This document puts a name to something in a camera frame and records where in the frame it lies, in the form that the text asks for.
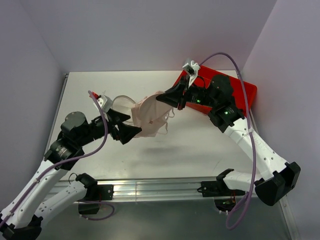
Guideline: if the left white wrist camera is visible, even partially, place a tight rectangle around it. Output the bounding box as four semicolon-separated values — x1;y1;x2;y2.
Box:
88;90;113;113

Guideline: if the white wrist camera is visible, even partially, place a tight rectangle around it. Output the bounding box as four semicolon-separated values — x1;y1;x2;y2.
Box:
182;58;201;87
88;90;113;113

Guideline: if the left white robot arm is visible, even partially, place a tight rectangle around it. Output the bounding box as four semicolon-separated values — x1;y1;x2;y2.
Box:
0;109;142;240

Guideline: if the white mesh laundry bag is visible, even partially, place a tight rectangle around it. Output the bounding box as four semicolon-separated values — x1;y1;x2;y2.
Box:
111;95;136;126

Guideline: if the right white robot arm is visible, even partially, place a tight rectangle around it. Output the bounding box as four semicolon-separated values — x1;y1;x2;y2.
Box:
156;74;301;206

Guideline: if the aluminium mounting rail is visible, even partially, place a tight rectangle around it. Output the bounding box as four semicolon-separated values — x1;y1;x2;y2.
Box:
47;176;287;205

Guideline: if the beige pink bra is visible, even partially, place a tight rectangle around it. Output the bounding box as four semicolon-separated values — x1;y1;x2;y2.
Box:
131;91;175;138

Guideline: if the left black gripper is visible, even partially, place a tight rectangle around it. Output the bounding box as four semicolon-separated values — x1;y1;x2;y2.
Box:
77;107;142;146

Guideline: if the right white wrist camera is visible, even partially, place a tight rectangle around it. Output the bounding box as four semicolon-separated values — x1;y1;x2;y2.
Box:
182;58;201;87

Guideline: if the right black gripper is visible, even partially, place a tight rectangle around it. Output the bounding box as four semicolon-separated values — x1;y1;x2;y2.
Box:
156;74;217;110

